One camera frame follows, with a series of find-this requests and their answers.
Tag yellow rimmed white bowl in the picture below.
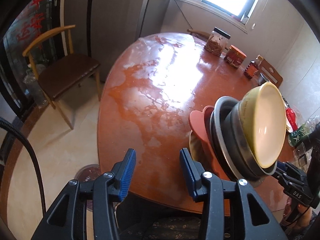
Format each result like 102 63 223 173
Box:
238 82 286 168

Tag steel bowl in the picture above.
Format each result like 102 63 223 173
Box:
258 73 270 86
222 103 277 180

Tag yellow shell-shaped plate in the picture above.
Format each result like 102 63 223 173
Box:
189 131 212 172

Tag pink flower-shaped plate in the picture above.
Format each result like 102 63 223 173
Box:
189 106 229 180

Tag green drink bottle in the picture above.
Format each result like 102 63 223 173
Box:
288 115 319 147

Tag red packet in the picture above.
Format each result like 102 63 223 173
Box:
285 107 298 133

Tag wooden chair back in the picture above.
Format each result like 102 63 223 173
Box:
259 59 283 88

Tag brown sauce bottle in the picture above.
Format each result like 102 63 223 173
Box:
244 55 264 80

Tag red lidded jar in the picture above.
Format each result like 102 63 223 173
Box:
224 45 247 68

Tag wooden chair with dark seat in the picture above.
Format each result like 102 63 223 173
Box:
22 25 101 129

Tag clear jar black lid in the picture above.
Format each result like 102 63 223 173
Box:
204 27 231 57

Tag far wooden chair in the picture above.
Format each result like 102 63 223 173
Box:
187 29 210 41

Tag grey refrigerator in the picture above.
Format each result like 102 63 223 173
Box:
60 0 173 82

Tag black cable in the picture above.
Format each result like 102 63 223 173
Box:
0 116 47 217

